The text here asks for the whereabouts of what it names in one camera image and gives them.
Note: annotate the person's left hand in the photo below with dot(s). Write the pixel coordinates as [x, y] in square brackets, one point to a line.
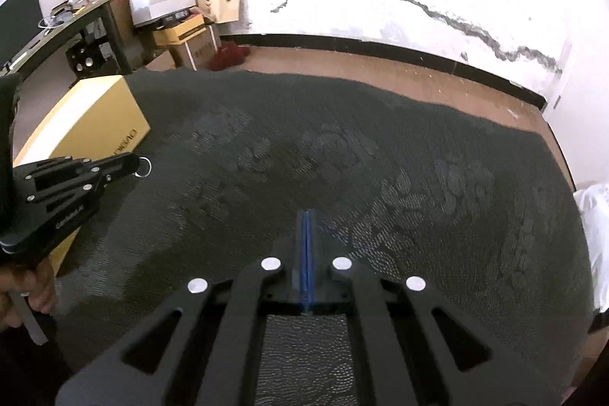
[38, 284]

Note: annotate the brown cardboard carton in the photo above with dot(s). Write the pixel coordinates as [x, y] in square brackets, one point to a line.
[196, 52]

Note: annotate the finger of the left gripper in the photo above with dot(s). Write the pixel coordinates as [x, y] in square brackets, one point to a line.
[97, 173]
[50, 172]

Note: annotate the yellow flat carton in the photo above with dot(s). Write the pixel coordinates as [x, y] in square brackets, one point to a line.
[179, 34]

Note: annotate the white plastic sack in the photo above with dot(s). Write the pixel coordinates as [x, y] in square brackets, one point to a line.
[593, 207]

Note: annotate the black desk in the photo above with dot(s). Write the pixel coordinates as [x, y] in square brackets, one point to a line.
[48, 41]

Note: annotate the black floral table mat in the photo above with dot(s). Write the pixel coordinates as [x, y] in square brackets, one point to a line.
[482, 212]

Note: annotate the black monitor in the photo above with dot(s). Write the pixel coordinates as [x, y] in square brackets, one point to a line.
[19, 21]

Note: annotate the yellow open cardboard box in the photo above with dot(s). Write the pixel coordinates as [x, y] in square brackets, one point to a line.
[96, 119]

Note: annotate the red cloth on floor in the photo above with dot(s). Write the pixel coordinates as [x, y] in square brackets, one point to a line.
[228, 55]

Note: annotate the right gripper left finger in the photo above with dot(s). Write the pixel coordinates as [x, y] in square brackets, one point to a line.
[203, 345]

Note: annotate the black speaker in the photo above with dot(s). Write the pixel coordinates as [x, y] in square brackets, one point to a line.
[84, 59]

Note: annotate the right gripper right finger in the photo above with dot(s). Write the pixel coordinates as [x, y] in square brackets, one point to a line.
[410, 344]

